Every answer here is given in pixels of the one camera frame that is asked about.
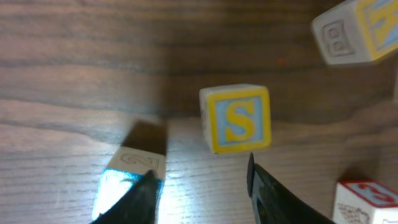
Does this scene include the blue 2 wooden block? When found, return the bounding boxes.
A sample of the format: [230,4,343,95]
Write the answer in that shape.
[91,146,165,221]

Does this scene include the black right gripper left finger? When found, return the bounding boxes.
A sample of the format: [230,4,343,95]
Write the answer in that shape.
[92,170,157,224]

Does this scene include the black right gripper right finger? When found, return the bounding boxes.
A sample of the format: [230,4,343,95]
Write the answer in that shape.
[247,153,334,224]

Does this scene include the yellow S wooden block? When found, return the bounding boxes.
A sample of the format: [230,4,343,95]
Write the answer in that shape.
[199,83,272,154]

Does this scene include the yellow K wooden block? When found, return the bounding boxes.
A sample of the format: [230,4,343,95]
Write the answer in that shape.
[311,0,397,65]

